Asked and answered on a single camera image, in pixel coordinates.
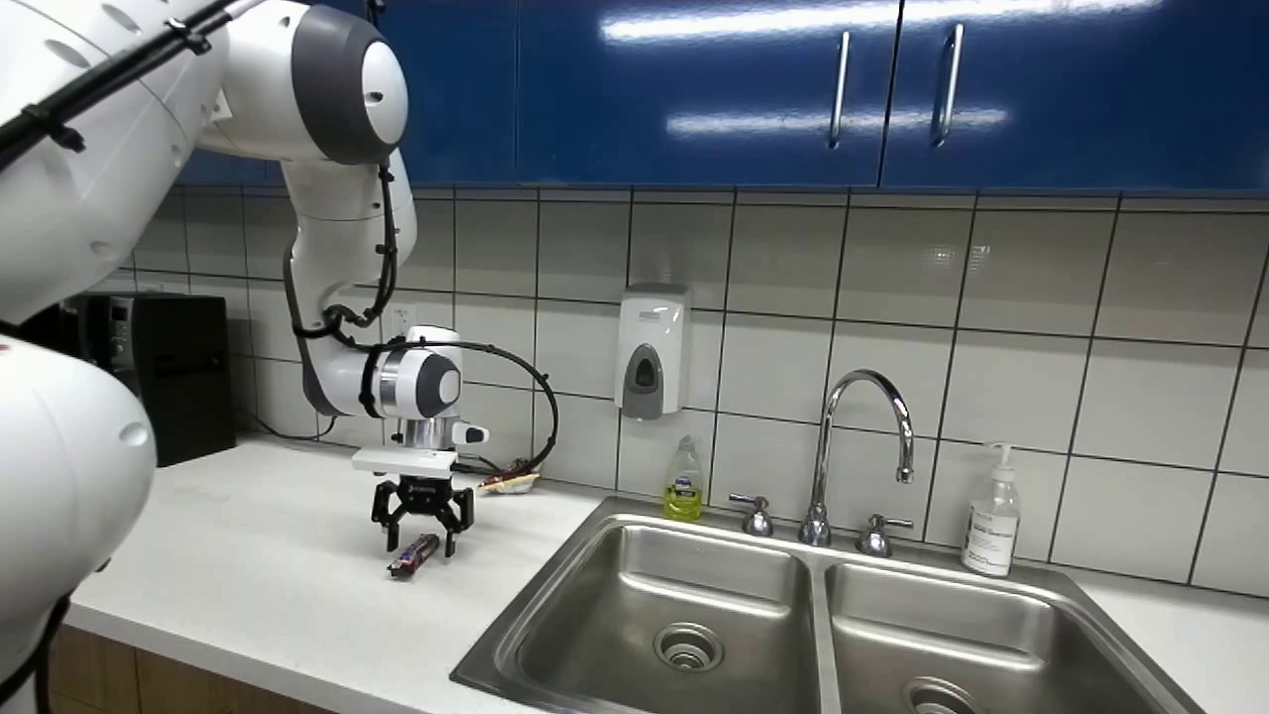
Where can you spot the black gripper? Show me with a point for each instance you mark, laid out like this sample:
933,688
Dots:
424,494

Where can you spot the brown Snickers candy bar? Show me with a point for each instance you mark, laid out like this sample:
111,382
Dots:
412,555

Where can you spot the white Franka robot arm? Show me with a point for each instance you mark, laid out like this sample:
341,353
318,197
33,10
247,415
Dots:
80,199

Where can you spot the stainless steel double sink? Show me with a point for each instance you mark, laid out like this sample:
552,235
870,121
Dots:
637,581

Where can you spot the metal sink drain strainer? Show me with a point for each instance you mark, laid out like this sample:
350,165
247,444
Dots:
688,649
940,696

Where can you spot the crumpled brown wrapper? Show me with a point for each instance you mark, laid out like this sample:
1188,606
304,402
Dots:
515,480

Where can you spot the black coffee maker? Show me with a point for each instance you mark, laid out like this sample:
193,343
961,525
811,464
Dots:
182,376

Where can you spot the wooden base cabinet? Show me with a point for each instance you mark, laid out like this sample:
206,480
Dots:
173,688

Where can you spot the chrome gooseneck faucet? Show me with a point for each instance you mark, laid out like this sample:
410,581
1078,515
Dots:
822,449

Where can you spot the blue cabinet door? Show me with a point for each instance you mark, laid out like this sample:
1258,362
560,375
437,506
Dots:
461,92
1096,92
739,79

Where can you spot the clear pump soap bottle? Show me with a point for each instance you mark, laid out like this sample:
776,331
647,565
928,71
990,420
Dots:
994,528

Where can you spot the white wall soap dispenser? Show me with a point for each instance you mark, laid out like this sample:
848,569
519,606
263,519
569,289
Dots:
650,350

